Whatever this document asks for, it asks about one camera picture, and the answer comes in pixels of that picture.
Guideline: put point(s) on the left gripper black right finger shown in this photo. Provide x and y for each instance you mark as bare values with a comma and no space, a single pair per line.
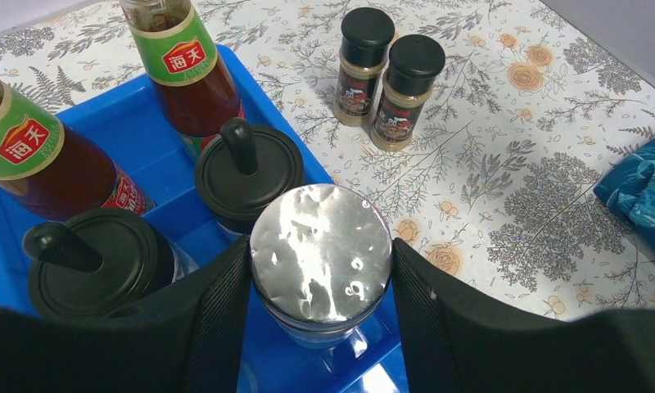
455,338

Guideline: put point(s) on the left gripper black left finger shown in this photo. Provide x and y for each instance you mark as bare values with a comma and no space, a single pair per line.
186,337

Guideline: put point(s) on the clear jar black knob lid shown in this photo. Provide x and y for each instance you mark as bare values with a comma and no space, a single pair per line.
97,262

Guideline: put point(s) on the silver lid jar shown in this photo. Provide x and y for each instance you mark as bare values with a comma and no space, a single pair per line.
321,262

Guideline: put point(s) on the sauce bottle red label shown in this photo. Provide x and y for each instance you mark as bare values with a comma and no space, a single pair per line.
195,90

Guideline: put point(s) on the yellow cap sauce bottle front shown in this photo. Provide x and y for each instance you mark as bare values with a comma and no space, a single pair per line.
55,172

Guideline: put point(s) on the blue plastic divided bin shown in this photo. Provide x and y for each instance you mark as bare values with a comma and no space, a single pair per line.
126,122

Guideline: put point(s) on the blue patterned cloth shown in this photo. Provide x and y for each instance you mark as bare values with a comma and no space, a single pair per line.
628,191

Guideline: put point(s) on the floral tablecloth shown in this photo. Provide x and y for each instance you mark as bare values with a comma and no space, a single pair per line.
496,186

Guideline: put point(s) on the small brown spice bottle front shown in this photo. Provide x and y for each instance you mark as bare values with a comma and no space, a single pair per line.
414,63

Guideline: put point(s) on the small brown spice bottle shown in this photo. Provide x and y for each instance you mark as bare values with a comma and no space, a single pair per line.
367,33
414,63

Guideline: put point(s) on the small brown spice bottle rear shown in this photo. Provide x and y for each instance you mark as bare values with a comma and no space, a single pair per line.
367,33

